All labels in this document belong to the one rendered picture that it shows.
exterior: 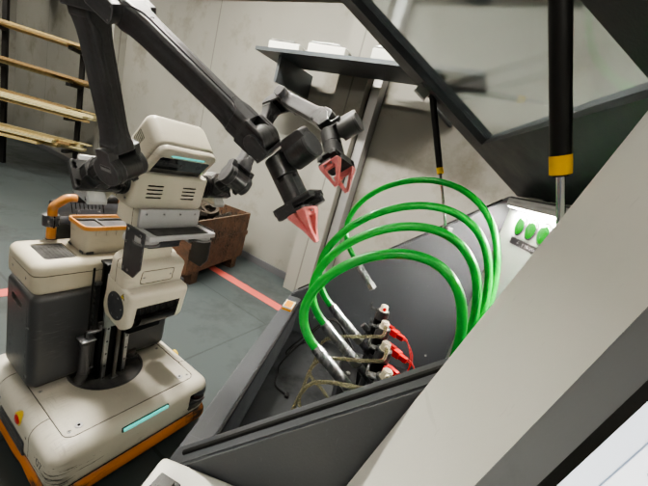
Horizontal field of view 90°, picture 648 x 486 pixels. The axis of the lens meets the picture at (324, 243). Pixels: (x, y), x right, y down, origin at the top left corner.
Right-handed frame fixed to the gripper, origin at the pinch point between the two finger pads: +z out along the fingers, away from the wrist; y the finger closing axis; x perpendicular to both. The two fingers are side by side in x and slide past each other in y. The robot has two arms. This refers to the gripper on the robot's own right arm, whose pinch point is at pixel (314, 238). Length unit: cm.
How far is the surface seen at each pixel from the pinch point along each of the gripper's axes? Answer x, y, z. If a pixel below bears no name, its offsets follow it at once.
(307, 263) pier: 223, -129, -1
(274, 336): 3.4, -24.0, 16.9
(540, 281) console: -31.6, 32.3, 14.6
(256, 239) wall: 253, -193, -53
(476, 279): -9.0, 26.3, 17.9
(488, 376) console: -35.0, 25.7, 19.5
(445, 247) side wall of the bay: 38.7, 19.0, 17.1
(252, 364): -9.5, -22.0, 18.7
